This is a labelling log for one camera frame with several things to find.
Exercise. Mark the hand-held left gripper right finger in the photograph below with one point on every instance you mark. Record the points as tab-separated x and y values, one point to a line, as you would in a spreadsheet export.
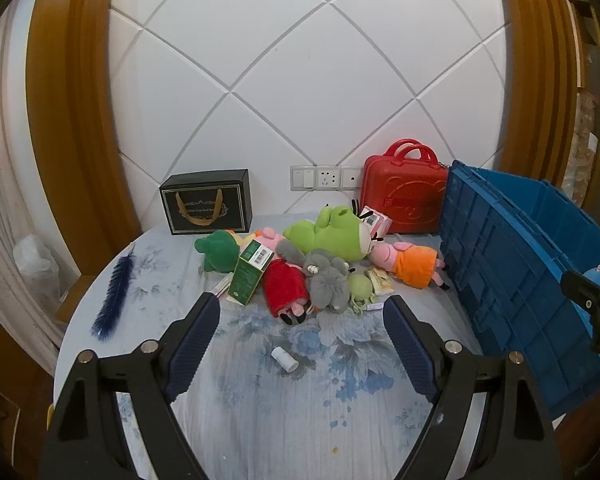
410	350

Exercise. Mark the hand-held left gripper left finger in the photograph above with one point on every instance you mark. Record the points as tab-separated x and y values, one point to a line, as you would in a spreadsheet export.
192	345

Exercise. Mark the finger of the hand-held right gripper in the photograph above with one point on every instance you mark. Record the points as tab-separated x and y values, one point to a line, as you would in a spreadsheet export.
582	290

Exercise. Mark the yellow snack packet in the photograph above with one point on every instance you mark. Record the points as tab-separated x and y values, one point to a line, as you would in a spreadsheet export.
381	282

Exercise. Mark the blue plastic crate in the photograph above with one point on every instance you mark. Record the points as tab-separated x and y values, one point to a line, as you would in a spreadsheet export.
505	260

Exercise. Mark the yellow duck plush green hat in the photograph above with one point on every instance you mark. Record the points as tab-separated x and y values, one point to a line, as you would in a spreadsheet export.
220	249

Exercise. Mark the pig plush red dress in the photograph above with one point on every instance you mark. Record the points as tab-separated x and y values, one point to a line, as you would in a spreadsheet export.
282	285

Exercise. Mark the large green frog plush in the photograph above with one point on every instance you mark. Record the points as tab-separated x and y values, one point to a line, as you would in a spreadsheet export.
325	232

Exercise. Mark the floral cloth desktop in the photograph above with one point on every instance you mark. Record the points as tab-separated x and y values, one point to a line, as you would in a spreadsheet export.
280	410

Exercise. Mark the pig plush blue shirt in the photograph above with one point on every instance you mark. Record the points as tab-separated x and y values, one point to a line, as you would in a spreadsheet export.
591	274

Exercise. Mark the striped pink packet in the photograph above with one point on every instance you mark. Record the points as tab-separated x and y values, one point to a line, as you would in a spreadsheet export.
222	289

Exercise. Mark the small green frog toy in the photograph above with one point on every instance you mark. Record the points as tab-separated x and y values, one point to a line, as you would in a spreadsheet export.
360	287

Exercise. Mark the pig plush orange dress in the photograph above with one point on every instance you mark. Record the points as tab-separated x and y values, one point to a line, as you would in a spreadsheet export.
410	265

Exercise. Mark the green cardboard box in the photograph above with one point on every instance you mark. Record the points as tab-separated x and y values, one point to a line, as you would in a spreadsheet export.
247	275

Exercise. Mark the small white bottle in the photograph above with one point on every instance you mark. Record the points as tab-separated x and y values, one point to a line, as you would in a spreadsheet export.
284	359

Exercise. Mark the dark blue feather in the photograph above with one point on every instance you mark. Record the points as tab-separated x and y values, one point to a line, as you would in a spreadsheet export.
115	290

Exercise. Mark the grey fluffy plush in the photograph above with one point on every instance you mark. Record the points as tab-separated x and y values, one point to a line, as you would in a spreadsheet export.
327	282

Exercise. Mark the pink striped box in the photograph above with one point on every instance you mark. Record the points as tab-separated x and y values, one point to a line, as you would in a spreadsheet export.
378	220

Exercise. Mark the black gift box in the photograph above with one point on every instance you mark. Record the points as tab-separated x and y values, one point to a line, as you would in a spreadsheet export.
205	205

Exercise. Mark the red toy suitcase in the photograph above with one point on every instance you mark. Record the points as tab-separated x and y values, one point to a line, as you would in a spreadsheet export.
405	195

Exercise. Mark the clear plastic bag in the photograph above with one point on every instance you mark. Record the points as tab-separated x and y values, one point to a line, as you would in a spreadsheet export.
35	265

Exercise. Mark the wooden slat partition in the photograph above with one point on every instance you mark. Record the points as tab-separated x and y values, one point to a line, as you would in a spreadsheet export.
587	110

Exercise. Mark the white curtain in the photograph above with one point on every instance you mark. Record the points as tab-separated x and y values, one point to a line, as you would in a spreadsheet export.
5	185

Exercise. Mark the white wall socket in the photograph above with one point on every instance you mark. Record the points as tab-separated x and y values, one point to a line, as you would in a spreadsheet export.
327	177
352	177

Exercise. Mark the brown wooden wall trim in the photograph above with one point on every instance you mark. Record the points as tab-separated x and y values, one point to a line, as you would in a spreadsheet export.
80	110
535	85

